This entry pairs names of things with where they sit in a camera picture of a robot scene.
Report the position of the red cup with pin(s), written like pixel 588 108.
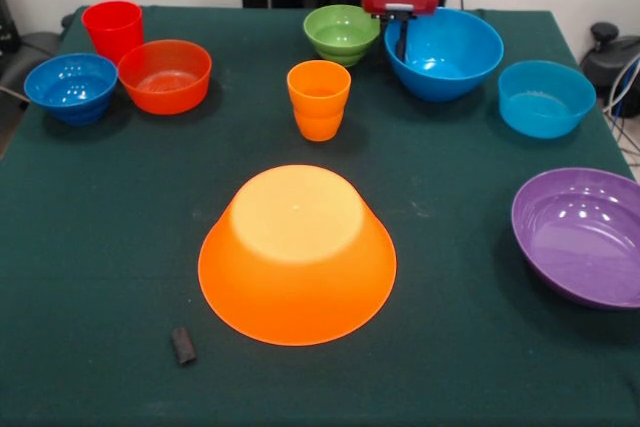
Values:
pixel 112 27

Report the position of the dark green tablecloth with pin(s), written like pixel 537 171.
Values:
pixel 100 247

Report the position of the orange cup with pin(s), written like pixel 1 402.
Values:
pixel 319 104

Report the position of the dark blue bowl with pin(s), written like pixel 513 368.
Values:
pixel 70 89

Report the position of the large light blue bowl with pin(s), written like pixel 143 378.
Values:
pixel 450 57

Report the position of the small black rubber piece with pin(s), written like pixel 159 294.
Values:
pixel 183 346

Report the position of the small light blue bowl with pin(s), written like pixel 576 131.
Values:
pixel 547 102

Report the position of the red-orange bowl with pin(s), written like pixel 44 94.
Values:
pixel 165 82

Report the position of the green bowl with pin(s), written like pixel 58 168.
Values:
pixel 340 34

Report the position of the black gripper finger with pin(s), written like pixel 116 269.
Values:
pixel 401 44
pixel 386 24

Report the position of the purple bowl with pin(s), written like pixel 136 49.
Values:
pixel 580 242

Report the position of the large orange bowl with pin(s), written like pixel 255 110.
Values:
pixel 297 272

